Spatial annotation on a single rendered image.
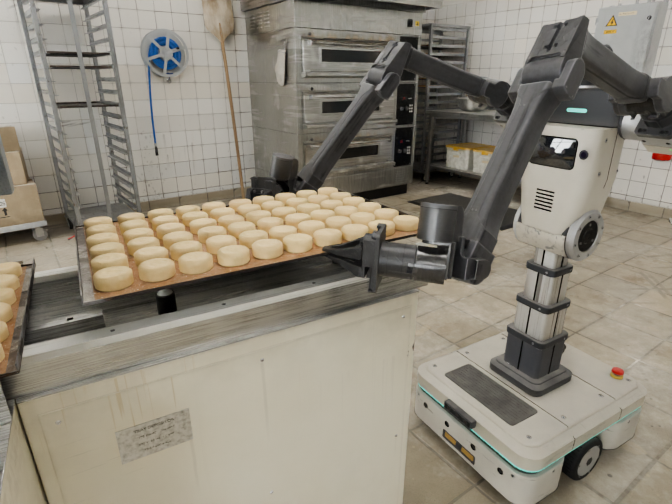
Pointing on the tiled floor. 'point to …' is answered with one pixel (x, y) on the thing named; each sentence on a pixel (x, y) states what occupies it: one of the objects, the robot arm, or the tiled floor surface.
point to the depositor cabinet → (18, 464)
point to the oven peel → (221, 24)
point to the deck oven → (333, 86)
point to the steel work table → (461, 136)
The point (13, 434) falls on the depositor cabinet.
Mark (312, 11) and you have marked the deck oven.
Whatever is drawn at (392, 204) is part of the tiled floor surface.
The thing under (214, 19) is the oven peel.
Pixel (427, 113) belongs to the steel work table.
